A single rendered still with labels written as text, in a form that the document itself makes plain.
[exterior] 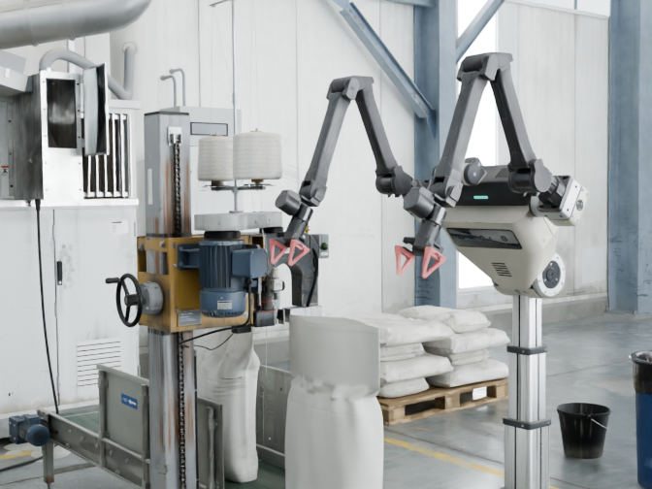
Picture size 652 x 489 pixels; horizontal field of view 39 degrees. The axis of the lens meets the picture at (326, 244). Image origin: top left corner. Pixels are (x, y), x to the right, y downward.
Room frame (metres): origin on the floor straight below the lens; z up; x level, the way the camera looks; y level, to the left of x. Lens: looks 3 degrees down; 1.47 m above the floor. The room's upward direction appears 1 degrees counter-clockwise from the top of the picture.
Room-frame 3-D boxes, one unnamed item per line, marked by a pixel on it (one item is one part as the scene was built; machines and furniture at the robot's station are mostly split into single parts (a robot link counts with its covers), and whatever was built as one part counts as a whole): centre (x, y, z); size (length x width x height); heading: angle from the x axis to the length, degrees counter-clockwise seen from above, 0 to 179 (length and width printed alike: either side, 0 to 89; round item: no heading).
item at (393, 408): (6.49, -0.59, 0.07); 1.20 x 0.82 x 0.14; 130
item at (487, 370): (6.53, -0.97, 0.20); 0.67 x 0.43 x 0.15; 128
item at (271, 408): (3.96, 0.27, 0.53); 1.05 x 0.02 x 0.41; 38
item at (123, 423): (3.63, 0.70, 0.53); 1.05 x 0.02 x 0.41; 38
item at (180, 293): (3.20, 0.46, 1.18); 0.34 x 0.25 x 0.31; 128
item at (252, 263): (2.95, 0.25, 1.25); 0.10 x 0.08 x 0.12; 153
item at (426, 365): (6.14, -0.49, 0.32); 0.66 x 0.43 x 0.15; 130
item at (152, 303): (3.07, 0.60, 1.14); 0.11 x 0.06 x 0.11; 38
